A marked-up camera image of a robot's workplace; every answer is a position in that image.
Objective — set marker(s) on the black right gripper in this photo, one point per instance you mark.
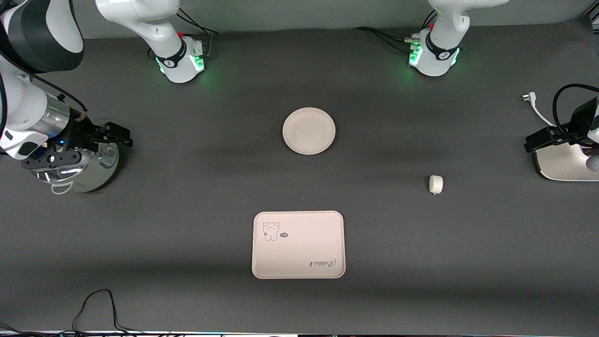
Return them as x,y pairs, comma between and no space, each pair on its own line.
80,133

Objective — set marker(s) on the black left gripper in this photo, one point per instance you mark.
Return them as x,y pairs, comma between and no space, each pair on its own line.
581,121

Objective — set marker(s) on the small white cup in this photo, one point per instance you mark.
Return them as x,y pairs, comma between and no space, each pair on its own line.
435,184

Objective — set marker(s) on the beige round plate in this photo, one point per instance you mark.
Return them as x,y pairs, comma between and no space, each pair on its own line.
309,131

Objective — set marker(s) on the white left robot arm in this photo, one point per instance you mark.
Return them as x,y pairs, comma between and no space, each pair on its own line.
444,28

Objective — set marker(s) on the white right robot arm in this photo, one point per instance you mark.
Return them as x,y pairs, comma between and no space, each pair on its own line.
135,14

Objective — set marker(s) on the beige tray with rabbit print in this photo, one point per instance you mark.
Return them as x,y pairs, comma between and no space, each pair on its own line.
299,248

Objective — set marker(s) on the steel cooking pot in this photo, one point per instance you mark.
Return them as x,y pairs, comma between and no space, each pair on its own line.
103,174

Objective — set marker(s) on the glass pot lid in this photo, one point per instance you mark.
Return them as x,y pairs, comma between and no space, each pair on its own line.
61,175

